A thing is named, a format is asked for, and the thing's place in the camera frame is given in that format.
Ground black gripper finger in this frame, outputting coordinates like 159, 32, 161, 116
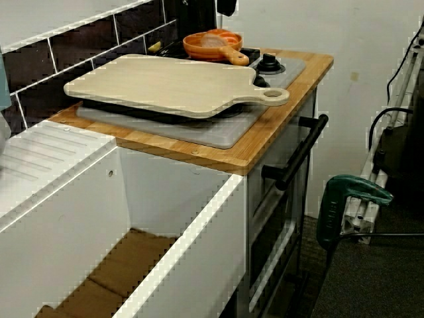
217, 0, 240, 18

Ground salmon sushi toy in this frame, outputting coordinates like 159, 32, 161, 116
199, 28, 242, 49

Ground orange toy frying pan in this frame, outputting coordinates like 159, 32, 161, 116
182, 28, 250, 66

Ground black burner grate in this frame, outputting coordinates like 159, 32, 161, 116
82, 98, 248, 126
158, 41, 262, 62

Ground black stove knob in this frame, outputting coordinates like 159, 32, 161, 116
256, 52, 286, 75
253, 74, 271, 89

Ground grey toy stove top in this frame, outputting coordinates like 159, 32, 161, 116
76, 54, 307, 150

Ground white toy oven door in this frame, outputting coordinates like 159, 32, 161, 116
246, 89, 319, 314

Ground green power drill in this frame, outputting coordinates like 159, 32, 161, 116
315, 174, 395, 248

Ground black equipment block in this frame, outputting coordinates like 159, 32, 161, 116
377, 92, 424, 208

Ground teal plastic box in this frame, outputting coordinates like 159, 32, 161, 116
0, 54, 13, 111

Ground white metal stand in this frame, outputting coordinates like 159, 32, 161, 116
341, 42, 424, 246

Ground white toy sink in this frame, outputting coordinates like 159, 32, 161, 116
0, 119, 249, 318

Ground brown cardboard sheet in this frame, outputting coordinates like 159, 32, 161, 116
34, 227, 180, 318

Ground wooden cutting board with handle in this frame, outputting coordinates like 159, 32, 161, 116
63, 54, 291, 119

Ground black oven door handle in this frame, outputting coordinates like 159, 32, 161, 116
261, 114, 329, 191

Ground thin black cable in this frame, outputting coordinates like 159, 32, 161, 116
386, 23, 424, 102

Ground thick black looped cable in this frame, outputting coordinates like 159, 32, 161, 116
367, 107, 415, 175

